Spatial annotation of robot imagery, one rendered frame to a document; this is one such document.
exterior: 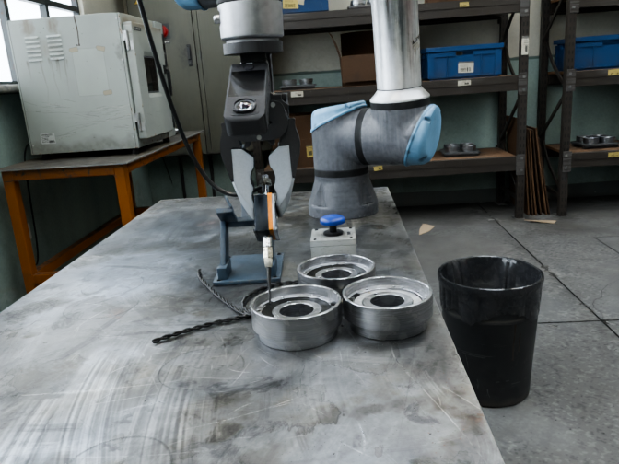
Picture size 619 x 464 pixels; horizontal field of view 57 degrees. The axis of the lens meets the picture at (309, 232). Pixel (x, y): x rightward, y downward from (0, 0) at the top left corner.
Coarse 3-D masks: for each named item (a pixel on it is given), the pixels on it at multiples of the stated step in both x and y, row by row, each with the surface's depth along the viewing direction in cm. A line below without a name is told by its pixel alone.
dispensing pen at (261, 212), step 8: (264, 176) 73; (264, 184) 73; (264, 192) 72; (256, 200) 70; (264, 200) 70; (256, 208) 70; (264, 208) 70; (256, 216) 69; (264, 216) 69; (256, 224) 69; (264, 224) 69; (256, 232) 69; (264, 232) 70; (264, 240) 70; (272, 240) 70; (264, 248) 70; (272, 248) 70; (264, 256) 70; (272, 256) 70; (264, 264) 70; (272, 264) 70
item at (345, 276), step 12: (300, 264) 79; (312, 264) 81; (324, 264) 82; (360, 264) 81; (372, 264) 77; (300, 276) 75; (324, 276) 79; (336, 276) 80; (348, 276) 76; (360, 276) 73; (372, 276) 75; (336, 288) 73
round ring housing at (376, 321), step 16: (352, 288) 70; (368, 288) 71; (384, 288) 71; (400, 288) 71; (416, 288) 70; (352, 304) 64; (368, 304) 67; (384, 304) 70; (400, 304) 69; (416, 304) 63; (432, 304) 66; (352, 320) 65; (368, 320) 63; (384, 320) 63; (400, 320) 62; (416, 320) 63; (368, 336) 65; (384, 336) 64; (400, 336) 64
